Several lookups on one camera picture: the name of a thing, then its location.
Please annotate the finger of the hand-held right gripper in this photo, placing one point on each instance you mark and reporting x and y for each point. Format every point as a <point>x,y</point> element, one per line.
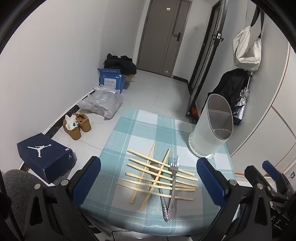
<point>272,172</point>
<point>253,175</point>

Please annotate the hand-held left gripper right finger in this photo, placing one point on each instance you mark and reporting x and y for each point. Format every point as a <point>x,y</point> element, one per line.
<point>210,183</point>

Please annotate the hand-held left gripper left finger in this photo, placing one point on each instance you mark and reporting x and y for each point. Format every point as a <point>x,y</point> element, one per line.
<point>87,180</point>

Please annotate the white plastic utensil holder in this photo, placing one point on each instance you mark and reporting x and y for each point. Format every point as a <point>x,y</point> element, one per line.
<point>208,139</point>

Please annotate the silver spoon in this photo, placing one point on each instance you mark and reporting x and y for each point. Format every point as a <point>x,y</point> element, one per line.
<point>154,170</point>

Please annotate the pile of wooden chopsticks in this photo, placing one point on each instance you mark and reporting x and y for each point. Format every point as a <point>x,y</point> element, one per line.
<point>148,178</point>

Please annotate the white shoulder bag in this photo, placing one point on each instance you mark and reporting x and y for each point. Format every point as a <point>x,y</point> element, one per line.
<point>247,53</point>

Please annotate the silver fork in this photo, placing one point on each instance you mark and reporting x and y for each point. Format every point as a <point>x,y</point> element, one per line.
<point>173,185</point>

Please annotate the brown shoe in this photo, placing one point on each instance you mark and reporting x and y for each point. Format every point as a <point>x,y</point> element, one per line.
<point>72,133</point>
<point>84,124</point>

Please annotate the navy shoe box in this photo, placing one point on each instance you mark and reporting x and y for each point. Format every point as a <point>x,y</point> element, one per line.
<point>41,160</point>

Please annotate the white crumpled cloth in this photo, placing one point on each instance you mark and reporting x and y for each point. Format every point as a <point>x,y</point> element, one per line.
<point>71,122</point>

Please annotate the silver folding umbrella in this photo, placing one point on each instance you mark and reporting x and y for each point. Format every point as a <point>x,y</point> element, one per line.
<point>242,104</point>

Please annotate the black and orange object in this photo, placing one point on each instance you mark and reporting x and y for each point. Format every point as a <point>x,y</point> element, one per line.
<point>192,112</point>

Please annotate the white wardrobe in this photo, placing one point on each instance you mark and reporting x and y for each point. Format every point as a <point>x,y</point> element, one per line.
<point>272,97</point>

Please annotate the teal checked tablecloth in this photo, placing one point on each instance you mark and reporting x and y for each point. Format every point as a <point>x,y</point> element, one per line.
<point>143,129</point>

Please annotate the grey plastic bag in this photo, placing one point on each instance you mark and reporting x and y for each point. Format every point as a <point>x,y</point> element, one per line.
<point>104,104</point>

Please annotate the black jacket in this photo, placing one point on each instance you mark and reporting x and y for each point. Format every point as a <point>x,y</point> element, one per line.
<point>229,85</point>

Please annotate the blue cardboard box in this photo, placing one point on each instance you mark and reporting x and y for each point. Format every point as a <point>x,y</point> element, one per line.
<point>111,81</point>

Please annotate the pile of black clothes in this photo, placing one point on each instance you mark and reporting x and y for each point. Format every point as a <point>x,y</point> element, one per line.
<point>120,62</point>

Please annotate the black framed door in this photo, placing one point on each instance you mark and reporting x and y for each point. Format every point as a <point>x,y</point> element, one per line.
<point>205,53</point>

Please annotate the grey door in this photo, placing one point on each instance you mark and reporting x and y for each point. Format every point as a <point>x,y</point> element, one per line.
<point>159,39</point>

